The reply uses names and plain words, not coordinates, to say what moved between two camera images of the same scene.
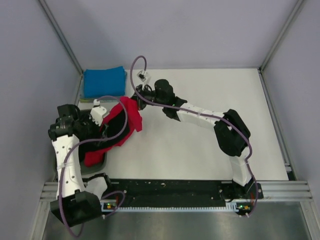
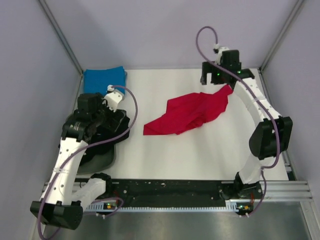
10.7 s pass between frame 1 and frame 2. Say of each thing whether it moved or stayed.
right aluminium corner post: stayed
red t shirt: moved
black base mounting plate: stayed
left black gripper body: moved
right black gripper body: moved
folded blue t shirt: stayed
